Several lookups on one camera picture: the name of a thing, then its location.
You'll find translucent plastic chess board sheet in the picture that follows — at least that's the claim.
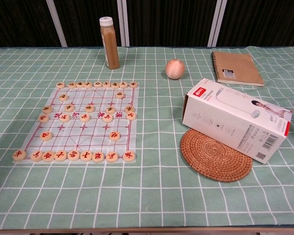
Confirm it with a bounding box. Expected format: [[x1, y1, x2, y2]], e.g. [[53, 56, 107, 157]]
[[21, 85, 140, 165]]

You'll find pink orange ball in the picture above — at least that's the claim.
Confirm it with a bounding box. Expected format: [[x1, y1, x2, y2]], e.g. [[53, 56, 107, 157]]
[[165, 59, 186, 80]]

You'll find brown drink bottle white cap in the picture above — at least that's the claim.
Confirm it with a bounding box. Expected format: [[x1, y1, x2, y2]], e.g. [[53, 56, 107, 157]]
[[99, 16, 121, 71]]

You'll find round woven rattan coaster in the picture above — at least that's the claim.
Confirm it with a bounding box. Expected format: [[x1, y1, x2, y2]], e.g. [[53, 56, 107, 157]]
[[180, 128, 253, 183]]

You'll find green checkered tablecloth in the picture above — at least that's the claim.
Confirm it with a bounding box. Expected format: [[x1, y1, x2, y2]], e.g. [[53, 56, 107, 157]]
[[0, 45, 294, 233]]

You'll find white red cardboard product box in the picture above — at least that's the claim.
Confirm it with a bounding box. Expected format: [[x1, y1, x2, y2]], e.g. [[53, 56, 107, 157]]
[[181, 78, 293, 164]]

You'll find brown spiral notebook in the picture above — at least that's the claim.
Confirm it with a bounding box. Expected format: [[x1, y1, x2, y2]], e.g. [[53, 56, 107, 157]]
[[211, 51, 265, 87]]

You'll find white metal frame post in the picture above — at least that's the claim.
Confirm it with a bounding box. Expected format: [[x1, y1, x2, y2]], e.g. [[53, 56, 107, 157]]
[[117, 0, 131, 47], [206, 0, 228, 47], [45, 0, 68, 47]]

